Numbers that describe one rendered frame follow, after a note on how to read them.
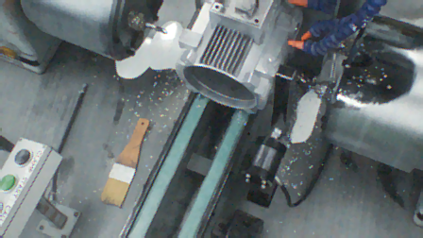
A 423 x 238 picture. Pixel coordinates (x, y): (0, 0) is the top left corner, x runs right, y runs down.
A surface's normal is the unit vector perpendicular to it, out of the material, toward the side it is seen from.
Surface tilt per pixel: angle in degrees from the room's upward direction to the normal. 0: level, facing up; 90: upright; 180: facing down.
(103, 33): 66
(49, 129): 0
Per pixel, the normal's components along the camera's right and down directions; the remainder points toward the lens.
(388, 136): -0.37, 0.54
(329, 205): -0.05, -0.36
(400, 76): -0.14, -0.16
